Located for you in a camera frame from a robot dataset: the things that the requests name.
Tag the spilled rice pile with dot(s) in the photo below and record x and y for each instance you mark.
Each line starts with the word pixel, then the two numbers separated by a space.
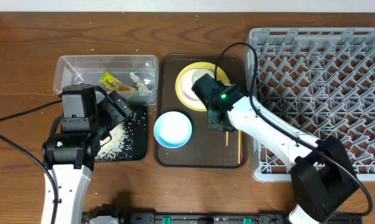
pixel 116 146

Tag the clear plastic bin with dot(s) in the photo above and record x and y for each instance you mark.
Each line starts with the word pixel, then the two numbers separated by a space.
pixel 87 69

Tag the wooden chopstick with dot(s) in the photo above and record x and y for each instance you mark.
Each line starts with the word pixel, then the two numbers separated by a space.
pixel 227 138
pixel 239 146

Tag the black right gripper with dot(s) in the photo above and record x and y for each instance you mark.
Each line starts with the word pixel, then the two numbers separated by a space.
pixel 217 121

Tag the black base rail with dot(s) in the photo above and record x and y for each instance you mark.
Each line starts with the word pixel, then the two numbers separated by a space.
pixel 108 213

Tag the dark brown serving tray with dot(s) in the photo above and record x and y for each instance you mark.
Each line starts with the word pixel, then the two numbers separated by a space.
pixel 206 147

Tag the light blue bowl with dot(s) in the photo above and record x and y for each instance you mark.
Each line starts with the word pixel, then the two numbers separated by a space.
pixel 172 129

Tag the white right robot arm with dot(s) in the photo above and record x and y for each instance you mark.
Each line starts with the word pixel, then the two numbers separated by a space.
pixel 321 172

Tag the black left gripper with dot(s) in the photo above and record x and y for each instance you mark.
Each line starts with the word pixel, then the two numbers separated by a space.
pixel 116 116

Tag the yellow green snack wrapper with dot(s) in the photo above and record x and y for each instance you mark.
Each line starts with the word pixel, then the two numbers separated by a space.
pixel 113 83

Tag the black tray bin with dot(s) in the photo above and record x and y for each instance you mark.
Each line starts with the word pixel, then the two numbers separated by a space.
pixel 139 146

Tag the yellow plate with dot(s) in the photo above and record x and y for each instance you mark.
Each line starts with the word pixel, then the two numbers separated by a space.
pixel 194 105

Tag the grey dishwasher rack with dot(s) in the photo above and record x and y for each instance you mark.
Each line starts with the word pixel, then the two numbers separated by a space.
pixel 322 81

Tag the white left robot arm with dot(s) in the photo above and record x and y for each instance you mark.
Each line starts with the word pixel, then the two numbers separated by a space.
pixel 69 153

